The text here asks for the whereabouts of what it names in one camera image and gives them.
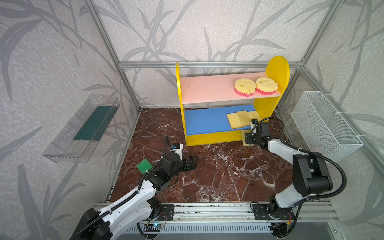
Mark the white wire mesh basket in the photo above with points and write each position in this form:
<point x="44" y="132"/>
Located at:
<point x="323" y="127"/>

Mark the yellow pink blue shelf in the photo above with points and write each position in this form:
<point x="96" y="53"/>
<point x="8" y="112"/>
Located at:
<point x="211" y="126"/>

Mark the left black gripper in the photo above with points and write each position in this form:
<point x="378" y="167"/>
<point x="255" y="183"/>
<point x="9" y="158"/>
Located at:
<point x="186" y="163"/>

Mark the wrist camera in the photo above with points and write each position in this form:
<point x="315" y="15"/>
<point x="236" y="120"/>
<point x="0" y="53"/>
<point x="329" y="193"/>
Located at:
<point x="254" y="126"/>
<point x="178" y="149"/>

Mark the yellow rectangular sponge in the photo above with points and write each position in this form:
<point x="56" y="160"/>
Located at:
<point x="254" y="115"/>

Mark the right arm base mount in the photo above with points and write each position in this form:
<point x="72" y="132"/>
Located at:
<point x="271" y="212"/>

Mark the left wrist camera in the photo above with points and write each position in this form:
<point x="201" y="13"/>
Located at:
<point x="178" y="149"/>

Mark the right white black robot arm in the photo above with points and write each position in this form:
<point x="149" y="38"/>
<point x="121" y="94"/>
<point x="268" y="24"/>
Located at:
<point x="311" y="177"/>

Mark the clear plastic wall bin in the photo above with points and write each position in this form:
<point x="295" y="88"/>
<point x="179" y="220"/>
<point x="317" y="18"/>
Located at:
<point x="79" y="138"/>

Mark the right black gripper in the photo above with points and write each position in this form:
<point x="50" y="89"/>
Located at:
<point x="252" y="137"/>

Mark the green circuit board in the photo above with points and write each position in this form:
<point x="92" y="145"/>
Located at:
<point x="156" y="227"/>

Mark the orange sponge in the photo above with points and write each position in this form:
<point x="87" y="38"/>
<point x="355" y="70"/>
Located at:
<point x="234" y="121"/>

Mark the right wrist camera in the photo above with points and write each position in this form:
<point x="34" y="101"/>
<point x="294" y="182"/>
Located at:
<point x="254" y="126"/>

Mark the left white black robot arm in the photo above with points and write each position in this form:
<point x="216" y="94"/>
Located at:
<point x="140" y="204"/>

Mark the yellow smiley sponge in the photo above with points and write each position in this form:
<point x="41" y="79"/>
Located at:
<point x="266" y="86"/>
<point x="245" y="87"/>

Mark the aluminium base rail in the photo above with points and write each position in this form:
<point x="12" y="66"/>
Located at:
<point x="213" y="217"/>

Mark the green sponge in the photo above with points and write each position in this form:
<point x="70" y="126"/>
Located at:
<point x="144" y="166"/>
<point x="244" y="138"/>

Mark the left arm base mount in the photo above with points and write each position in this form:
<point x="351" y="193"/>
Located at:
<point x="163" y="212"/>

